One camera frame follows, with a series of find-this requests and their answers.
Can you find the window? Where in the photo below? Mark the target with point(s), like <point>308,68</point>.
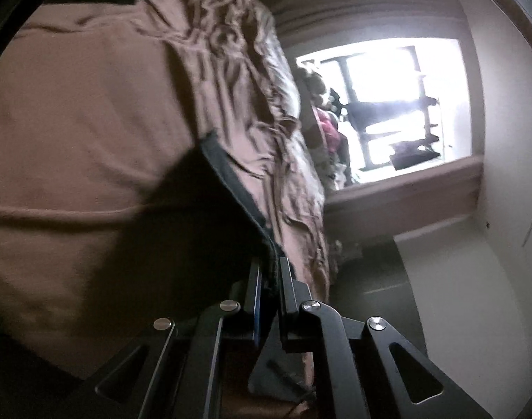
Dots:
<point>401,91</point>

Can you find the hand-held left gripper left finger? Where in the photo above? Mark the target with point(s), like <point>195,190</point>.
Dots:
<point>257,310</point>

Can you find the beige curtain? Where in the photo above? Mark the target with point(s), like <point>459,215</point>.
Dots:
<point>357,13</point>
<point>405,187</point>

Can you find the black t-shirt with white print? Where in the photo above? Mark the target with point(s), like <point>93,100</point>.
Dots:
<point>204,218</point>

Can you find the bed with brown sheet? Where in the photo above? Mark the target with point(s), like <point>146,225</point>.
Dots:
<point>95,118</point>

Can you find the dark plush toy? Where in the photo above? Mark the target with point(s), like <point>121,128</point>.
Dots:
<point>338,99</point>

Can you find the short dark hanging garment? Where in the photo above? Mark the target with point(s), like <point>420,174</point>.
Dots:
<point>414,155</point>

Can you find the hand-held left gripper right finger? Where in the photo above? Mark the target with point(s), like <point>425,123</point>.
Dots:
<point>284,288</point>

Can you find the beige teddy bear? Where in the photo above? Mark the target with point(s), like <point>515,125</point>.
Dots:
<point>314,80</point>

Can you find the pink cloth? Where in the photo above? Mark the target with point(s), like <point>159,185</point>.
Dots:
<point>329,126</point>

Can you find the dark hanging coat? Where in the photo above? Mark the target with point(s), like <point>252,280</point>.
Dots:
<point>370,113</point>

